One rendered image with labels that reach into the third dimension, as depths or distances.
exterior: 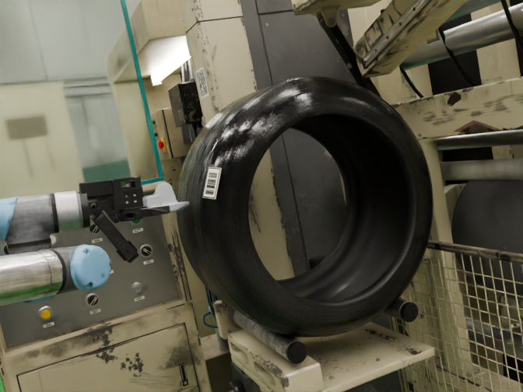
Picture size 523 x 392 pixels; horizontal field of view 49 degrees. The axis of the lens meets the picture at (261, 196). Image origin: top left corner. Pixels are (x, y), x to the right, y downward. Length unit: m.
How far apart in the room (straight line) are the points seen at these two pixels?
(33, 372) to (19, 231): 0.70
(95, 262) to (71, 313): 0.77
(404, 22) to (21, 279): 0.98
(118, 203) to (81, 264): 0.19
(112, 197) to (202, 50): 0.53
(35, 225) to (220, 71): 0.65
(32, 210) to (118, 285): 0.70
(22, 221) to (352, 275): 0.80
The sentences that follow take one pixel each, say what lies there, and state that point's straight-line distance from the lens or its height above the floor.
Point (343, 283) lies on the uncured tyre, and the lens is 1.48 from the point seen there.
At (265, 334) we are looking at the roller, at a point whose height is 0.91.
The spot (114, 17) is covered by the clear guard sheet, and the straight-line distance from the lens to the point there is 1.77.
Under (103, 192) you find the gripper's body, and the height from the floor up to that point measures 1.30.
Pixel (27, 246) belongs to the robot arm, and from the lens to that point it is 1.10.
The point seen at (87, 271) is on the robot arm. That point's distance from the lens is 0.98.
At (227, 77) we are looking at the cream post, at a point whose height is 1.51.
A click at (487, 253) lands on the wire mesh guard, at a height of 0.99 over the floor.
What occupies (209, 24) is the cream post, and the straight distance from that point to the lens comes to 1.52.
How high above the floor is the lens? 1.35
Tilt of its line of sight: 6 degrees down
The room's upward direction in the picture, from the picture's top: 11 degrees counter-clockwise
